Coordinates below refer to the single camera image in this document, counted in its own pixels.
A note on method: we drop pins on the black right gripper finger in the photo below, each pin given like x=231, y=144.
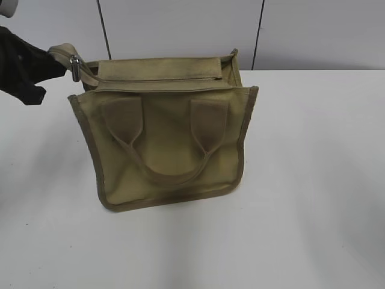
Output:
x=27, y=93

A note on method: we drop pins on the yellow canvas tote bag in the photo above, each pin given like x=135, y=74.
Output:
x=162, y=130

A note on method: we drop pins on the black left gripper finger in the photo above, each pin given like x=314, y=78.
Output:
x=23, y=62

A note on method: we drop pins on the silver metal zipper pull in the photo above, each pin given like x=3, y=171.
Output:
x=75, y=65

